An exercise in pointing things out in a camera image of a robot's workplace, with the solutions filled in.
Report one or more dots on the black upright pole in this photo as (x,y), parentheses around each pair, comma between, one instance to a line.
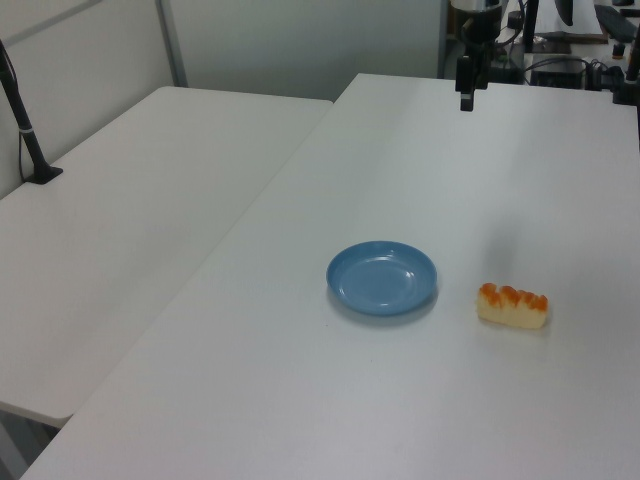
(530,25)

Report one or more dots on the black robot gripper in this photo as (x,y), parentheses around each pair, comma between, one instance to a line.
(481,22)

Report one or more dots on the bread slice with orange topping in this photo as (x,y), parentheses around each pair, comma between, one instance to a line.
(511,310)

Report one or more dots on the grey partition post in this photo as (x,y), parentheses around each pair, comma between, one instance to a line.
(172,42)

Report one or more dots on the black camera stand pole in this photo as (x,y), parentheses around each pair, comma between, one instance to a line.
(22,125)

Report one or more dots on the blue round plate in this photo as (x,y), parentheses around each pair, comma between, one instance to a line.
(382,279)

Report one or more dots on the black clamp mount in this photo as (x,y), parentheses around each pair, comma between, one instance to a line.
(627,82)

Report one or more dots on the black electronics box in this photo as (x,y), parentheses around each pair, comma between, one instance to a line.
(557,72)

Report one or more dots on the brown wooden board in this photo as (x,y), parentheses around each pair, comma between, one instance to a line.
(454,20)

